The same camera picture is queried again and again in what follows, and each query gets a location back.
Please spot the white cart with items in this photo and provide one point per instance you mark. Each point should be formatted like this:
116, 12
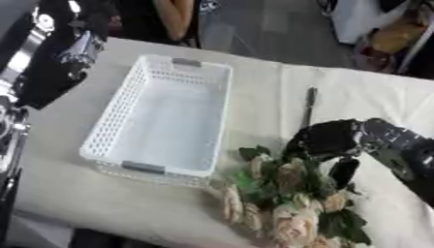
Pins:
384, 35

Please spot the white perforated plastic basket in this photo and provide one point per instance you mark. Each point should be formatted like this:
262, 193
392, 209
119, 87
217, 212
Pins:
164, 117

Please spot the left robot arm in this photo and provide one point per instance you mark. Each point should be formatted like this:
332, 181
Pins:
42, 64

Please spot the black pen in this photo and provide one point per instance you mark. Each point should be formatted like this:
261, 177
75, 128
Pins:
308, 106

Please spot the artificial pink rose bouquet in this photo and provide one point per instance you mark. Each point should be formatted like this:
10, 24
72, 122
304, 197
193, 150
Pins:
294, 197

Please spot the person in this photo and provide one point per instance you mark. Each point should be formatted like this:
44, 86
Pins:
161, 19

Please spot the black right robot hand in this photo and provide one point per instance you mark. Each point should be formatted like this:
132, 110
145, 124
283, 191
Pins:
328, 137

